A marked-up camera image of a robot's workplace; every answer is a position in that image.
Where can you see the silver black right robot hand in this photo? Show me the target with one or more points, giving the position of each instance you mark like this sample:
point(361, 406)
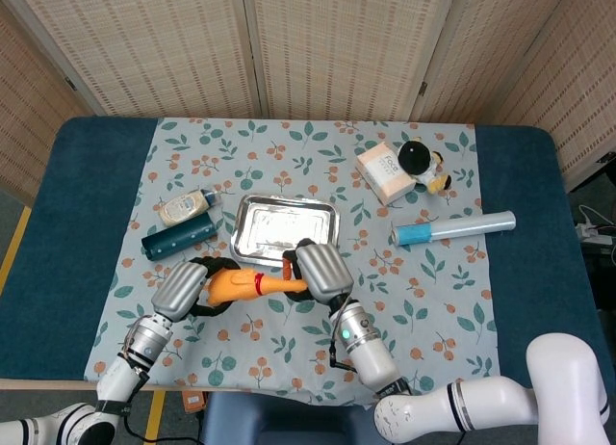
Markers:
point(325, 271)

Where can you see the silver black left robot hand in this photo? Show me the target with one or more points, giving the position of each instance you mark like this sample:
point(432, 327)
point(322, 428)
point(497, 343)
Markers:
point(178, 288)

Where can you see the orange rubber toy chicken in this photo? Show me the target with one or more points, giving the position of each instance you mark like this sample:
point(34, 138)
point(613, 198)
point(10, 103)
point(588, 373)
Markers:
point(236, 286)

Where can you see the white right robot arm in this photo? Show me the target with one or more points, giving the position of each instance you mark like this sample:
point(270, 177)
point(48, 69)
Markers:
point(375, 358)

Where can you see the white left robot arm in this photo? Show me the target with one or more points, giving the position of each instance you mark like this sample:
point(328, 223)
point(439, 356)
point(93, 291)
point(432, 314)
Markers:
point(144, 341)

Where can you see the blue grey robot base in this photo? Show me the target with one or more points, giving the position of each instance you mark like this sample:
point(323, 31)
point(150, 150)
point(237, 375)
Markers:
point(279, 421)

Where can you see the stainless steel tray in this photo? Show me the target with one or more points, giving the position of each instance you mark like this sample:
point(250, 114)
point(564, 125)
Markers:
point(279, 223)

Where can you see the small cream bottle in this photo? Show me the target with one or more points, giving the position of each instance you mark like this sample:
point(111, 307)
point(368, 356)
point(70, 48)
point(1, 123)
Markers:
point(185, 208)

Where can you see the floral tablecloth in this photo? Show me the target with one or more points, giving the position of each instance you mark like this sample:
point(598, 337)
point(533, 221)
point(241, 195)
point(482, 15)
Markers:
point(289, 344)

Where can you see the black white plush toy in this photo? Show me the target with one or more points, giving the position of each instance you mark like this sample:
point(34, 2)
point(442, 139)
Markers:
point(413, 157)

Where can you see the dark teal cylindrical case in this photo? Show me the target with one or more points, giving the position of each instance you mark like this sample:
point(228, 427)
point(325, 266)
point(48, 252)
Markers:
point(178, 238)

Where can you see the orange device under table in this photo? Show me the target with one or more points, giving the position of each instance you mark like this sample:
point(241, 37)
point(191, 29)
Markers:
point(194, 402)

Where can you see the pink soap box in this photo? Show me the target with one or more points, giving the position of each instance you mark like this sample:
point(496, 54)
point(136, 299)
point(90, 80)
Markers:
point(385, 173)

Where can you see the dark teal table cover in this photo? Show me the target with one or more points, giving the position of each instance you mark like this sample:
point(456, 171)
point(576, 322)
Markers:
point(72, 223)

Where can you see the clear wrap roll blue label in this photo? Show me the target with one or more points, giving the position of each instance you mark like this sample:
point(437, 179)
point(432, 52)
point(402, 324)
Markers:
point(462, 226)

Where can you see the woven folding screen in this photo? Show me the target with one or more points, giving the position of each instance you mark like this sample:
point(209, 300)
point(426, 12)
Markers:
point(159, 45)

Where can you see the white power strip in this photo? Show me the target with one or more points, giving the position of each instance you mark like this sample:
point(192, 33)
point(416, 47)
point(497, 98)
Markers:
point(594, 233)

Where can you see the black box on floor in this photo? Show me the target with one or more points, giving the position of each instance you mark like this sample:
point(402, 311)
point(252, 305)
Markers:
point(599, 276)

